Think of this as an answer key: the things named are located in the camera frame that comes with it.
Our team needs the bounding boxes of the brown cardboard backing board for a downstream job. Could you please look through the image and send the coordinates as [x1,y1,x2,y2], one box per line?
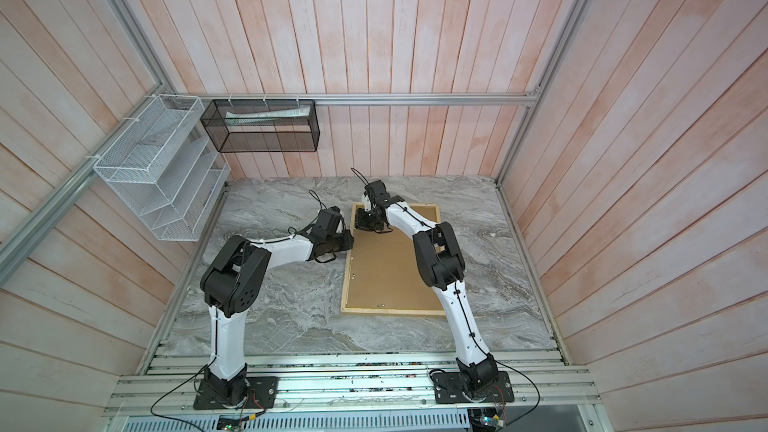
[346,206,444,312]

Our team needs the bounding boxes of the light wooden picture frame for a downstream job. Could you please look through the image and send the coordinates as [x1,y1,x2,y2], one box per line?
[340,202,446,317]

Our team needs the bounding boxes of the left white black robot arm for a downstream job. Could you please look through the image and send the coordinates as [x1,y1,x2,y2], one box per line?
[200,230,354,385]

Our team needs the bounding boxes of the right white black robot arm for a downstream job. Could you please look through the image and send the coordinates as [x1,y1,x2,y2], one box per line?
[355,196,499,400]

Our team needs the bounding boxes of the aluminium slotted base rails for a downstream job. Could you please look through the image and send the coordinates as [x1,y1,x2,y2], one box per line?
[104,349,601,419]

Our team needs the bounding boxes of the paper sheet inside black basket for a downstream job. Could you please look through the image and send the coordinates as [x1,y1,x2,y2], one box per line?
[224,106,312,132]

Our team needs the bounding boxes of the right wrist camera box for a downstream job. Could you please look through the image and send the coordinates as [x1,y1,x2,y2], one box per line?
[364,180,404,210]

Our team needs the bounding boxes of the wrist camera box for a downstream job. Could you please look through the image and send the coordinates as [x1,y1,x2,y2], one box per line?
[310,206,344,241]
[364,180,404,210]

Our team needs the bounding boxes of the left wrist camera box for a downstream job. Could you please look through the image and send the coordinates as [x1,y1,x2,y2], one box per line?
[310,206,344,241]

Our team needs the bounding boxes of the black wire mesh basket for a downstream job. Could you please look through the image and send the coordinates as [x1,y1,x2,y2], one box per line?
[201,98,321,153]

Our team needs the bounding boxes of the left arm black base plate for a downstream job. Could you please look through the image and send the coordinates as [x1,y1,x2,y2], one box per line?
[193,375,279,410]

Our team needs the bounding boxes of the white wire mesh shelf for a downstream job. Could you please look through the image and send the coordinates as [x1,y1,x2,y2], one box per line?
[94,95,230,242]

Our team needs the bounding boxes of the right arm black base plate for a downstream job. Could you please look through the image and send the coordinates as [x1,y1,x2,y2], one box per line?
[428,369,515,405]

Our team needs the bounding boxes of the aluminium wall rail frame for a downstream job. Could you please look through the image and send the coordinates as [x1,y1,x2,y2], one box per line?
[0,0,613,367]

